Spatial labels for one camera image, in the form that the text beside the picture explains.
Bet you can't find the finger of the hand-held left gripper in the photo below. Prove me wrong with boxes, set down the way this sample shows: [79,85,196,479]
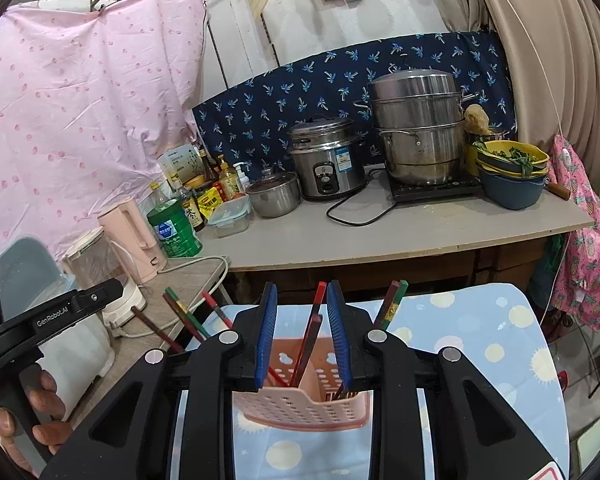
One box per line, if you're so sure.
[75,278,137,322]

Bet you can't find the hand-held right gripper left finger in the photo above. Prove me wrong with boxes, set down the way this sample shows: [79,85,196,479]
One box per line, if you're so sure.
[40,282,279,480]

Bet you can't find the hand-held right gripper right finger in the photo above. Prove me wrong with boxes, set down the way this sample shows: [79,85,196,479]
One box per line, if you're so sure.
[326,280,553,480]

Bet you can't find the dark red chopstick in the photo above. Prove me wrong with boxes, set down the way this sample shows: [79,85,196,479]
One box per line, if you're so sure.
[290,314,324,388]
[373,281,401,331]

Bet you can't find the bright red chopstick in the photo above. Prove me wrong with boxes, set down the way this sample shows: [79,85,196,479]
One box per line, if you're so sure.
[289,281,327,388]
[201,291,233,330]

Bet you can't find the pink perforated utensil basket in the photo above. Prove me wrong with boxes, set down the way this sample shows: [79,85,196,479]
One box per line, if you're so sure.
[232,337,373,431]

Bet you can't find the person's left hand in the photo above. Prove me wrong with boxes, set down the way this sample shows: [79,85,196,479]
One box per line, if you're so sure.
[0,367,78,476]

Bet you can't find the white kitchen appliance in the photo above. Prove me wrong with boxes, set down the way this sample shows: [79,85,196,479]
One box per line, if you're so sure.
[60,227,147,328]

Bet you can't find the white bin with grey-blue lid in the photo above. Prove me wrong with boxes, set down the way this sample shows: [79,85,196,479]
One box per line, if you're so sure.
[0,235,116,421]

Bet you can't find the pink electric kettle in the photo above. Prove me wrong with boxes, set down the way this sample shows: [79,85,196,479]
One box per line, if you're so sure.
[97,196,168,283]

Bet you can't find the green chopstick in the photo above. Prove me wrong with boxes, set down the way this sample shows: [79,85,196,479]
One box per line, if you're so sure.
[382,280,410,333]

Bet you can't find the wood grain side table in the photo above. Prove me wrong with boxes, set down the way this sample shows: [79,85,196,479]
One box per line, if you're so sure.
[67,255,231,431]

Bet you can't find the green tin can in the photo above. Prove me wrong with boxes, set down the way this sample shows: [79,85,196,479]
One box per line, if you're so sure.
[146,199,204,259]

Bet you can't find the grey counter board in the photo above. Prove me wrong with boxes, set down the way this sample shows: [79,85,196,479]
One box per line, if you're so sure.
[200,172,596,272]

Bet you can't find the clear container with blue lid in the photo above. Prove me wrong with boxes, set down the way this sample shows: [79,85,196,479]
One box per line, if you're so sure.
[207,195,253,238]

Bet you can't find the yellow packet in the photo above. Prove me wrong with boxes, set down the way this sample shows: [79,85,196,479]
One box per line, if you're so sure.
[200,195,228,221]

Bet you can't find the small pot with glass lid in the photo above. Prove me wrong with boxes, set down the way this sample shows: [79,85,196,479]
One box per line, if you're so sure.
[245,170,302,219]

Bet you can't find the blue printed tablecloth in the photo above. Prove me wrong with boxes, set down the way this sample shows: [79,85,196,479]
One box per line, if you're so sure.
[172,282,571,480]

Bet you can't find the white carton box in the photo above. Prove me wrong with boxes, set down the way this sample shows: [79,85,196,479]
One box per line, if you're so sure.
[158,144,201,186]

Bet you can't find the amber oil bottle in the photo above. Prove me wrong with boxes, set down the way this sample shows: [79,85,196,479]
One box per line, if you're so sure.
[217,155,241,201]

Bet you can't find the steel rice cooker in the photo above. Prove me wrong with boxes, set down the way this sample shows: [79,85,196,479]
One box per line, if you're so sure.
[286,116,368,201]

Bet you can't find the black induction cooker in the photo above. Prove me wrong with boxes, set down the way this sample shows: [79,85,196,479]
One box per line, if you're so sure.
[385,167,483,204]

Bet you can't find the pink dotted cloth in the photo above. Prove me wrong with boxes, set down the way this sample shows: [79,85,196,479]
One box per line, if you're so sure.
[0,0,211,261]

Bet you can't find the steel steamer pot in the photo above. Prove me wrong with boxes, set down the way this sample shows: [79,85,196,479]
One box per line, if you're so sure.
[352,69,481,186]

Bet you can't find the blue basin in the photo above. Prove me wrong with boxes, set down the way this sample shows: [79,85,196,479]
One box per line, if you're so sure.
[477,167,548,211]

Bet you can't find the yellow bowl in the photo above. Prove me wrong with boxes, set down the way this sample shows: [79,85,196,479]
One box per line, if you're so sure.
[475,140,551,177]

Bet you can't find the navy leaf print cloth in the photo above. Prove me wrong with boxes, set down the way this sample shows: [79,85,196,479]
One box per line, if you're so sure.
[192,30,518,181]

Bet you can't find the leafy greens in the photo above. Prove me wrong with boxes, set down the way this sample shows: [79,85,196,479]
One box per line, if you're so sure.
[472,141,541,171]

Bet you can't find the brown loofah sponge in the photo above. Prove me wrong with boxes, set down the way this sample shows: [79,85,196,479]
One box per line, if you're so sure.
[462,104,493,136]

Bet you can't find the pink pineapple print cloth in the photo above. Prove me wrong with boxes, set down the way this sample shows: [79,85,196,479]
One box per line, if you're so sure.
[550,132,600,331]

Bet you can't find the beige curtain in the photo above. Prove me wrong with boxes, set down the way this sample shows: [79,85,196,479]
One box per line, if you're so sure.
[440,0,600,161]

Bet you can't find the white power cable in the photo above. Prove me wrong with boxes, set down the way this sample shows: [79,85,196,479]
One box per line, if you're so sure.
[107,255,231,338]

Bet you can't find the black power cable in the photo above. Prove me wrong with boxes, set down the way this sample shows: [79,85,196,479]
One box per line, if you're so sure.
[326,170,398,225]

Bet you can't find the white hanging cord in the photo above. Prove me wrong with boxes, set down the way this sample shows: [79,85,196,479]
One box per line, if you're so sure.
[472,0,568,136]

